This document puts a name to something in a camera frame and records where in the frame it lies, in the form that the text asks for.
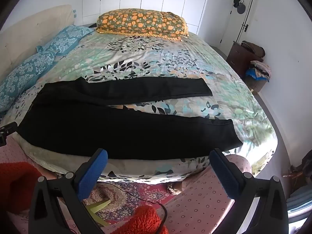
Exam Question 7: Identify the yellow green plastic hanger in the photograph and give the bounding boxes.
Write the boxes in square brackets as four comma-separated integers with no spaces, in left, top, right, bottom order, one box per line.
[84,197,111,227]

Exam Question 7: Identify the light blue plastic stool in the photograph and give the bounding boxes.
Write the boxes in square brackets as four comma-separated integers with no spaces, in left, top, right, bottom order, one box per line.
[286,185,309,225]

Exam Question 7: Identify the beige slipper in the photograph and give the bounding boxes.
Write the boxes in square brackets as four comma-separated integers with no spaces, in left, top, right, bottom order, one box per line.
[167,183,186,195]

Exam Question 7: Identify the red knit sweater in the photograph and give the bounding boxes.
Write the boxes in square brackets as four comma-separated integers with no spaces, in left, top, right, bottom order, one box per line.
[0,162,168,234]

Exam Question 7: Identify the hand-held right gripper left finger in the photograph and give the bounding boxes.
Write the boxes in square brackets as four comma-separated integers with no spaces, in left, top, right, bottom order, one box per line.
[29,148,108,234]

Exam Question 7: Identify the pink dotted pajama pants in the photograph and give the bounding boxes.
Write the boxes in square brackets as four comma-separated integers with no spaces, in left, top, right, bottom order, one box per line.
[0,136,251,234]

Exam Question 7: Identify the white door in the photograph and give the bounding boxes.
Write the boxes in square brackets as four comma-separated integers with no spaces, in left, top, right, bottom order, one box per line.
[219,0,255,50]

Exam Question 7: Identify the orange floral folded quilt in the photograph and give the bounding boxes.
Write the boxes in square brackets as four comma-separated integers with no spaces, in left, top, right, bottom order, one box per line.
[96,9,189,42]

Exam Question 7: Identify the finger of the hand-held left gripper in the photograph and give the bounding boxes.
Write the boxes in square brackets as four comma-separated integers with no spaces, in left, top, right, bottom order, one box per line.
[0,123,19,147]

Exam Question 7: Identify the brown wooden cabinet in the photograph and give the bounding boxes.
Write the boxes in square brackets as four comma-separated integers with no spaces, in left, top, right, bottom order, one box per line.
[226,41,254,76]

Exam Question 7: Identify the leaf print bed sheet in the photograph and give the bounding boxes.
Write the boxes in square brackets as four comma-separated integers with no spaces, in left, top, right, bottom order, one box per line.
[0,30,278,184]

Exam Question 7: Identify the blue floral pillow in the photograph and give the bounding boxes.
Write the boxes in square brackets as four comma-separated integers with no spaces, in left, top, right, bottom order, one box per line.
[0,50,58,113]
[36,25,95,56]

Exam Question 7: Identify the black hat on hook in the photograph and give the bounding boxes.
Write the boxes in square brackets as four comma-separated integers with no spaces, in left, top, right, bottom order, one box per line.
[233,0,246,15]

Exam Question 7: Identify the brown clothes heap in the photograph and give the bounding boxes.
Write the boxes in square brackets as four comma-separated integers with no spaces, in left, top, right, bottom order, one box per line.
[241,40,266,59]

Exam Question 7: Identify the patterned red rug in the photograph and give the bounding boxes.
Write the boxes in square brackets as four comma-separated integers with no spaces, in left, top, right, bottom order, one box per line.
[58,175,186,227]

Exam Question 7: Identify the dark cloth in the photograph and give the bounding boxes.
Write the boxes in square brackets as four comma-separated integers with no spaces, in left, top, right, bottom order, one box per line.
[301,150,312,183]

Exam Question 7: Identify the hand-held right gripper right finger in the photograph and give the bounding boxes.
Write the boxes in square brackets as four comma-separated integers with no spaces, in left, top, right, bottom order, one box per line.
[209,148,289,234]

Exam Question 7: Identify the beige padded headboard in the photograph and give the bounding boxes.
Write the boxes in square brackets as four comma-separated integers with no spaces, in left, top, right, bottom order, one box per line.
[0,4,75,83]

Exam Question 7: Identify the black cable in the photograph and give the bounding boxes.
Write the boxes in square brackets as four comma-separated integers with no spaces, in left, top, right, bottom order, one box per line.
[97,180,167,225]

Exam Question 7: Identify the black pants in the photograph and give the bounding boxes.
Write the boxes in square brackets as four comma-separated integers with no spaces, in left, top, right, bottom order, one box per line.
[17,77,244,162]

